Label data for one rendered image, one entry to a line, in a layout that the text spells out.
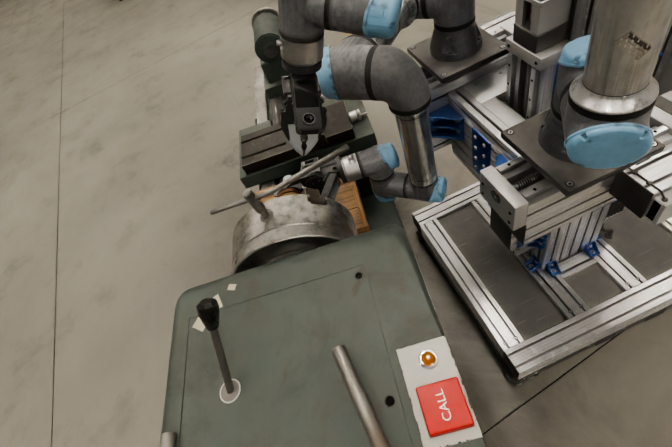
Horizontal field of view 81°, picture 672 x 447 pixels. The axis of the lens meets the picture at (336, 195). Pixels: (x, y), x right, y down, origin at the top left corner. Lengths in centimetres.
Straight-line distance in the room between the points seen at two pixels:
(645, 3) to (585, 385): 157
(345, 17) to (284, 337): 52
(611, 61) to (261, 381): 70
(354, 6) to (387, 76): 23
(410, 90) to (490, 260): 119
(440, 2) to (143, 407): 224
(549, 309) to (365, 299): 123
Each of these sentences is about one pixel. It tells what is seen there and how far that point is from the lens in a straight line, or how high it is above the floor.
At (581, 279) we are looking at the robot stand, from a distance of 191.
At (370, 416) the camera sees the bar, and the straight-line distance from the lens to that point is 61.
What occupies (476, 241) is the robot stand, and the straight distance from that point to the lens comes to 195.
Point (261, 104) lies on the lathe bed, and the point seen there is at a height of 87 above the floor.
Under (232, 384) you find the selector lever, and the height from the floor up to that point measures 126.
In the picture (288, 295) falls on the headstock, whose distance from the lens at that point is 73.
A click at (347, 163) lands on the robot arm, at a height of 112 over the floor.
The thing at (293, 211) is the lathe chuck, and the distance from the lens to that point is 87.
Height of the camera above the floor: 186
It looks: 47 degrees down
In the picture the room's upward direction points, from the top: 24 degrees counter-clockwise
